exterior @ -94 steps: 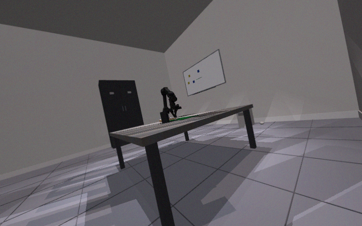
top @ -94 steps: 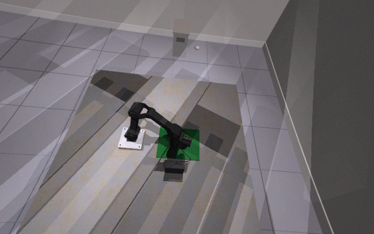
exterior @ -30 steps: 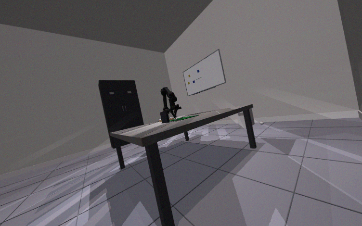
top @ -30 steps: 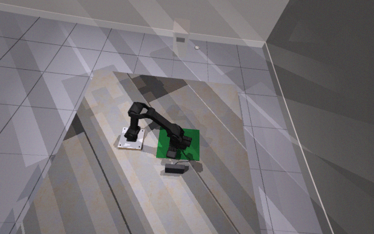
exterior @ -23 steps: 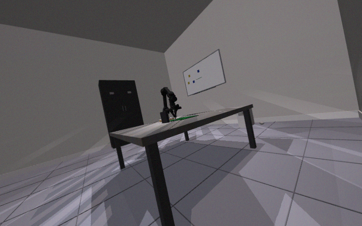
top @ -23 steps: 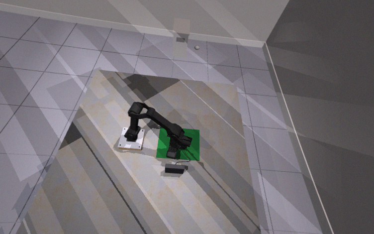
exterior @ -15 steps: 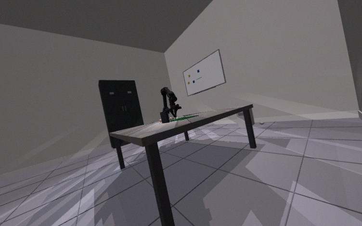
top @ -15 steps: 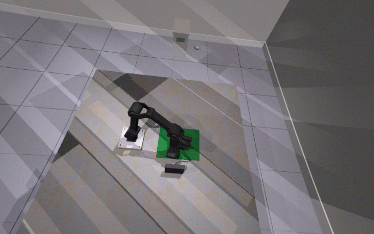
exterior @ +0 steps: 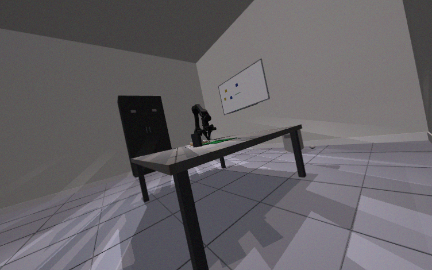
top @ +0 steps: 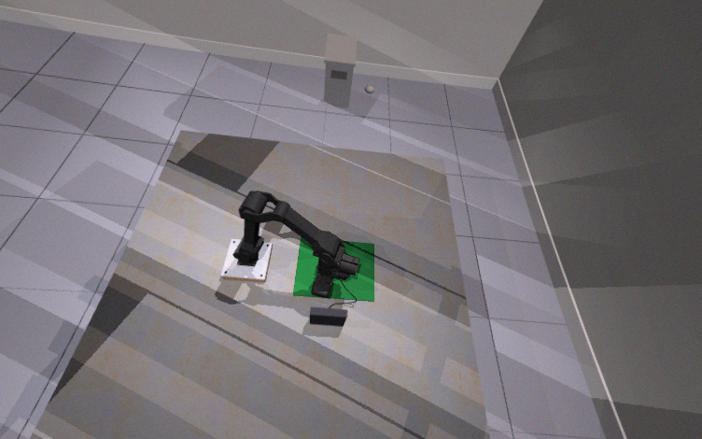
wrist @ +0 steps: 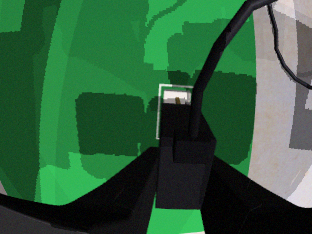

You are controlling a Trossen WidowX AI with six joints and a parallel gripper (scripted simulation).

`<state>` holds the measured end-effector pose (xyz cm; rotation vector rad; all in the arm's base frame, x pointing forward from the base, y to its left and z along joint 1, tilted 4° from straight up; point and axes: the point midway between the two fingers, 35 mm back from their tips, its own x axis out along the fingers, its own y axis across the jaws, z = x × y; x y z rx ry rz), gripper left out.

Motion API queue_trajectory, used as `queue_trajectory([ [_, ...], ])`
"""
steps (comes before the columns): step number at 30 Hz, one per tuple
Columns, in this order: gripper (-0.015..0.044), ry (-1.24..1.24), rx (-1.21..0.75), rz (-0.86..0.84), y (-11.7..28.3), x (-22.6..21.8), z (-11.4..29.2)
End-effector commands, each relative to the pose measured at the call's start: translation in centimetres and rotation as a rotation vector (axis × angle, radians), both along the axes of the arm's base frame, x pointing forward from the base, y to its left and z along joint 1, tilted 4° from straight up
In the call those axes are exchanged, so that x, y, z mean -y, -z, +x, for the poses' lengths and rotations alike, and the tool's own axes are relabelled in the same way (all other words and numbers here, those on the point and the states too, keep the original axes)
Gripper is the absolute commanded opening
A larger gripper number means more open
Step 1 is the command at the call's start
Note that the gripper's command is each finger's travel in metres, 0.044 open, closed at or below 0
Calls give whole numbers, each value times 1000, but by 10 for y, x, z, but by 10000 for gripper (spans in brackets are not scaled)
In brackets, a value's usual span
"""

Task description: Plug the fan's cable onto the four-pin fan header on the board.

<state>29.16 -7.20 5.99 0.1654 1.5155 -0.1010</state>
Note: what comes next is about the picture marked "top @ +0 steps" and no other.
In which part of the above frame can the black cooling fan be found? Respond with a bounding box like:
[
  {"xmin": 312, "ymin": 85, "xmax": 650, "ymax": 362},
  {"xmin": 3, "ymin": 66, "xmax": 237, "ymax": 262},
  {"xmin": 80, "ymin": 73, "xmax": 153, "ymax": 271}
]
[{"xmin": 310, "ymin": 306, "xmax": 347, "ymax": 327}]

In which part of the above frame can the green circuit board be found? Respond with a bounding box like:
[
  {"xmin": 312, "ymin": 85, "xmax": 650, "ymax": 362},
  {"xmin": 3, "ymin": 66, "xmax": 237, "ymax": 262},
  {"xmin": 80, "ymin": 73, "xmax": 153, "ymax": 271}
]
[{"xmin": 293, "ymin": 237, "xmax": 374, "ymax": 302}]

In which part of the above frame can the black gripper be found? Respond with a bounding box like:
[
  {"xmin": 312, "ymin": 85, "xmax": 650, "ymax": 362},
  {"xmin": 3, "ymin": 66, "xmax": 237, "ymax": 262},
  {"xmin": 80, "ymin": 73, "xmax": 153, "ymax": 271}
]
[{"xmin": 311, "ymin": 263, "xmax": 335, "ymax": 298}]

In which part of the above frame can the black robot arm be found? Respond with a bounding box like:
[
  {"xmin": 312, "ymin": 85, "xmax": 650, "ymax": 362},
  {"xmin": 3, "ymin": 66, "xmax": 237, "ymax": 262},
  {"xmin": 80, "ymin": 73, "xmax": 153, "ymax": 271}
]
[{"xmin": 232, "ymin": 191, "xmax": 360, "ymax": 280}]

